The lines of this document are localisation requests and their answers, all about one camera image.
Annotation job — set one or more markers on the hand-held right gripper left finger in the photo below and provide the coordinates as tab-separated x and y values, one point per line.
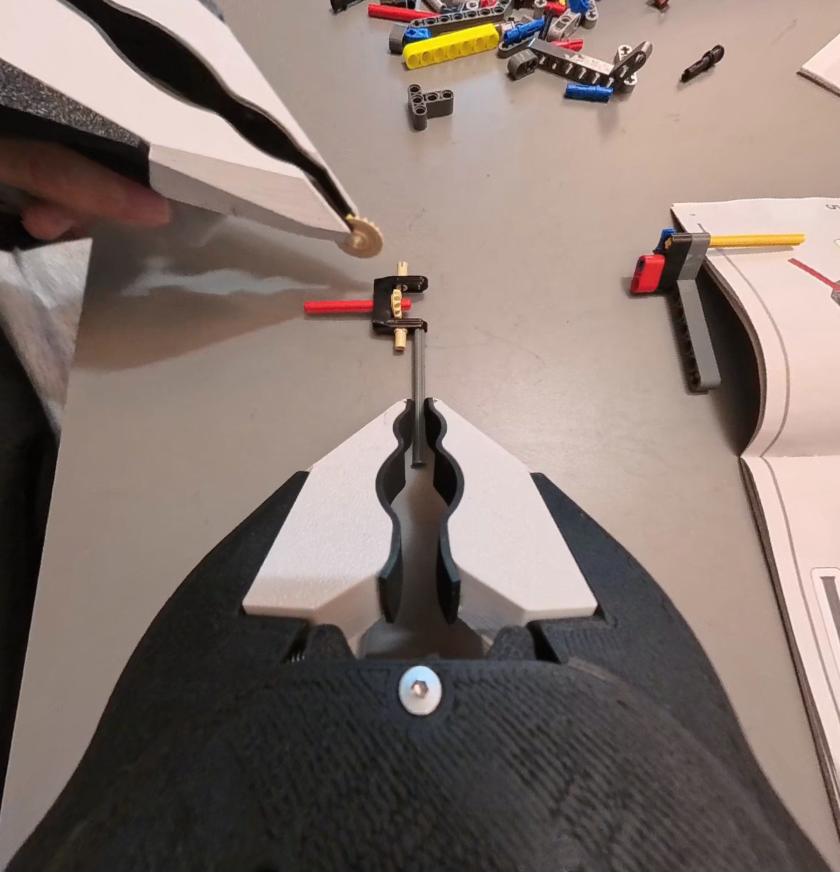
318	545

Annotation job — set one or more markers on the dark grey lego axle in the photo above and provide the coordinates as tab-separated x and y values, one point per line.
418	395

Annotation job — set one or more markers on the pile of lego pieces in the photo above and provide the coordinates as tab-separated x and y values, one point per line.
454	48

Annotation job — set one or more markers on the grey beam lego assembly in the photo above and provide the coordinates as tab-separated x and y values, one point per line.
689	249

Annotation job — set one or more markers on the person's left hand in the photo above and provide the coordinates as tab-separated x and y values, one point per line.
79	194

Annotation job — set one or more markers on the dark grey angled lego beam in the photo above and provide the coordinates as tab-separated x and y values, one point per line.
421	109

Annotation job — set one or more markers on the black lego pin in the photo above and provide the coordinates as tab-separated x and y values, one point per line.
700	65

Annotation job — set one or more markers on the tan lego gear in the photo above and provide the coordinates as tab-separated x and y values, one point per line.
363	242

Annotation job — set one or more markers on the black lego frame assembly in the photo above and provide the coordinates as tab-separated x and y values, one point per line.
382	289

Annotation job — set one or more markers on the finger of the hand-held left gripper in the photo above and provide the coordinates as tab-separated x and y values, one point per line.
256	75
188	163

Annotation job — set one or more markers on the open instruction booklet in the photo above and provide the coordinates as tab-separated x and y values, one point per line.
788	354

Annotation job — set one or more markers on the white closed booklet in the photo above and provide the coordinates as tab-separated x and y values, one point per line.
835	68

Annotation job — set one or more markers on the grey fuzzy cloth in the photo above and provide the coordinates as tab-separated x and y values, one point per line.
25	306

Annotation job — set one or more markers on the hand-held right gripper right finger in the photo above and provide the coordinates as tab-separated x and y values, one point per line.
515	545

